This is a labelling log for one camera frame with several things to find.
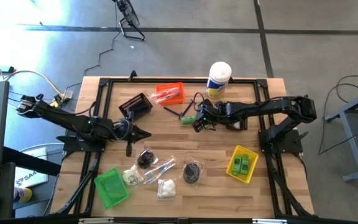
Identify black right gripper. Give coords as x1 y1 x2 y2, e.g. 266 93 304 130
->
192 102 232 133

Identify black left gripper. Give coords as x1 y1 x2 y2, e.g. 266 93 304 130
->
113 111 152 157

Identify bagged black hair ties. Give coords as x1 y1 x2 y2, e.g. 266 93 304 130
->
180 158 204 187
136 149 160 170

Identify black plastic basket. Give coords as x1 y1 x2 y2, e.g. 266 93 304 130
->
118 92 154 123
227 116 248 131

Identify bagged cotton swabs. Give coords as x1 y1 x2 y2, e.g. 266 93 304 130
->
121 164 145 187

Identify white blue wipes canister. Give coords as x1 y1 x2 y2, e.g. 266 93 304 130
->
205 61 232 100

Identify orange plastic basket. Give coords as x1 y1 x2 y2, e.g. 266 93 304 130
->
155 82 186 105

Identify green plastic basket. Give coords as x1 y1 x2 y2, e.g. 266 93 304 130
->
93 167 130 210

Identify yellow plastic basket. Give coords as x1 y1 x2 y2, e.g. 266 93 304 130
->
226 144 260 184

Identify yellow white power strip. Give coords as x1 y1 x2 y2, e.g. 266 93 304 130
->
50 90 73 108

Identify black desk support beam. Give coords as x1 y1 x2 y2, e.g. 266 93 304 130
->
1 146 62 177

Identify white printed box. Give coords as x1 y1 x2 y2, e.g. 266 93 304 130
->
13 147 48 189

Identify yellow white container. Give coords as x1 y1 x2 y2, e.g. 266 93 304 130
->
13 186 33 203

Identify black floor fan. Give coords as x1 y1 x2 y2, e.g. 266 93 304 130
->
112 0 146 42

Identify blue steel table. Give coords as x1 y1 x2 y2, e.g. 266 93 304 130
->
323 86 358 183

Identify black aluminium table frame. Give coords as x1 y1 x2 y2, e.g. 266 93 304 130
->
52 76 315 218

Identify silver frame bracket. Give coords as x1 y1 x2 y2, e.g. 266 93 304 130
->
78 217 114 224
252 218 288 224

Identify black fan power cable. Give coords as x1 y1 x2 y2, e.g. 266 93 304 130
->
63 2 121 94

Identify white floor cable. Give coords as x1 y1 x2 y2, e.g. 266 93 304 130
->
0 51 65 97

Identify black floor cable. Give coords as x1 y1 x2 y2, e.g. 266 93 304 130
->
318 73 358 156

